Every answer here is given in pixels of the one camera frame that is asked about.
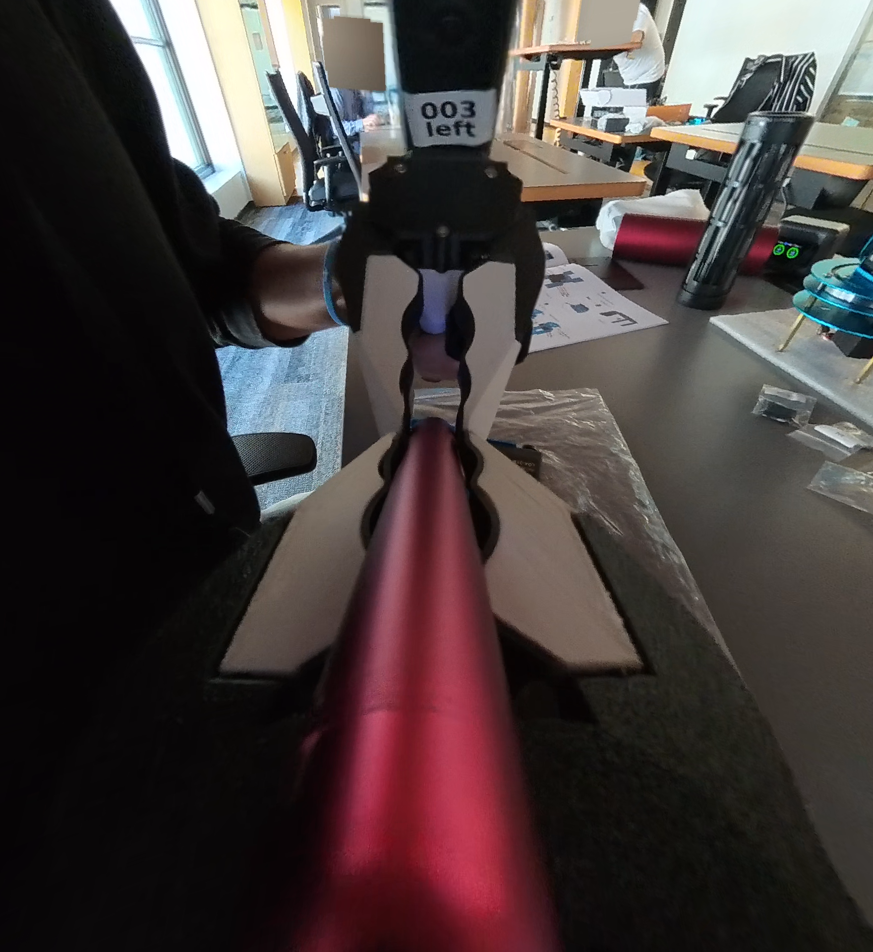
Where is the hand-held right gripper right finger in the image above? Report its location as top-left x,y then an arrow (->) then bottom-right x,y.
455,430 -> 647,670

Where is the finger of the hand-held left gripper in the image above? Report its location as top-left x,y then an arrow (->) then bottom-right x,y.
360,255 -> 425,447
455,262 -> 524,441

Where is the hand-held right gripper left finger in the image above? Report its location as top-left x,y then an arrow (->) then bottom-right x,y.
219,433 -> 407,674

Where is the blue metal servo bracket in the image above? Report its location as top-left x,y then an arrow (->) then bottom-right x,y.
410,383 -> 530,451

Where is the red electric screwdriver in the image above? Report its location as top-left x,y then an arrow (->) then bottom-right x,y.
258,416 -> 564,952

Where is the person's left forearm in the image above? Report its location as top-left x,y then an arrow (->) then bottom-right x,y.
176,160 -> 331,351

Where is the wooden top desk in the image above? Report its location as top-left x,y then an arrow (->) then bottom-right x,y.
360,126 -> 649,205
648,119 -> 873,183

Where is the wooden standing desk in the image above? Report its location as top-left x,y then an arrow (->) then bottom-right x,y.
509,41 -> 645,161

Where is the grey desk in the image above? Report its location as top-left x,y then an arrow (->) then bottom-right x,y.
340,223 -> 873,952

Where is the person's left hand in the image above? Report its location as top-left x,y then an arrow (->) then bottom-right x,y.
412,331 -> 455,383

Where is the blue wristband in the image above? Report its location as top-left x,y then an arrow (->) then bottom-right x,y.
322,241 -> 350,328

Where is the printed instruction sheet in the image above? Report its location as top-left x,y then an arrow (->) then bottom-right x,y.
529,241 -> 669,352

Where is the black office chair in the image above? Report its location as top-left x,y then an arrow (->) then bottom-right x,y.
265,63 -> 369,217

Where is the large clear plastic bag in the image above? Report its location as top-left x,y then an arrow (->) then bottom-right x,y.
414,387 -> 742,670

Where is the office chair with pale seat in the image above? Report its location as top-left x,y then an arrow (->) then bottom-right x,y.
230,433 -> 318,525

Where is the white crumpled bag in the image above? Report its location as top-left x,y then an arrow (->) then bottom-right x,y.
596,188 -> 711,250

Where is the red metal cylinder case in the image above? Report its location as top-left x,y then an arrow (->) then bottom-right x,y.
613,212 -> 779,272

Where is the white foam sheet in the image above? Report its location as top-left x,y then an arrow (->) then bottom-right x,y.
710,307 -> 873,421

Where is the person's black top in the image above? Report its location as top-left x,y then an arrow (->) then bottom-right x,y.
0,0 -> 262,952

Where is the black perforated cylinder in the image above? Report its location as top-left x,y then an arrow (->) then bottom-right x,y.
676,112 -> 816,309

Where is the tall window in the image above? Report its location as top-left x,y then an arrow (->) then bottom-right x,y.
109,0 -> 214,176

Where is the group of small screw bags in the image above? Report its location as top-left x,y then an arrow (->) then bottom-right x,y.
751,381 -> 873,553

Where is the black mesh chair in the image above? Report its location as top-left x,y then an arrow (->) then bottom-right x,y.
704,56 -> 779,123

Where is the black charger with green displays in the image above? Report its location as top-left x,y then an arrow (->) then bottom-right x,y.
767,214 -> 848,293

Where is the striped cloth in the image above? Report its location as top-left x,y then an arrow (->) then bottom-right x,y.
763,51 -> 818,114

